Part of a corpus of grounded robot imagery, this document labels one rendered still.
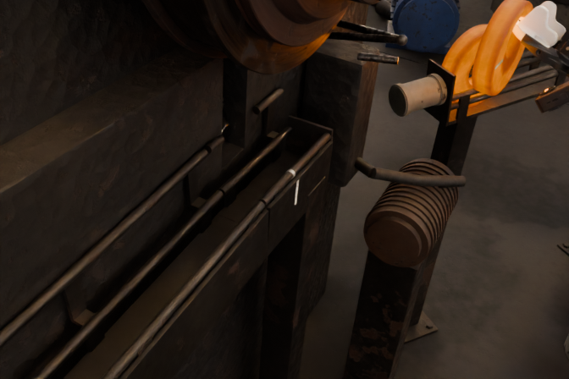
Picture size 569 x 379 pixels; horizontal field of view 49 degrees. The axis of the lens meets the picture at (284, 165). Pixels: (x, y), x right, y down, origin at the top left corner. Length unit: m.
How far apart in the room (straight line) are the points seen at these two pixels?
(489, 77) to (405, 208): 0.27
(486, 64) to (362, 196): 1.06
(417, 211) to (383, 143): 1.19
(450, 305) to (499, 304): 0.13
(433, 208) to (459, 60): 0.27
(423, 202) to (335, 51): 0.33
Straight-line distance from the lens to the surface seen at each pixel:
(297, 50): 0.73
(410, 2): 2.83
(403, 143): 2.32
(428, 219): 1.13
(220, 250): 0.73
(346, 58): 0.97
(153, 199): 0.73
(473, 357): 1.63
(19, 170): 0.59
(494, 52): 1.02
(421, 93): 1.15
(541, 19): 1.04
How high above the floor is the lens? 1.20
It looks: 35 degrees down
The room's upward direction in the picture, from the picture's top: 5 degrees clockwise
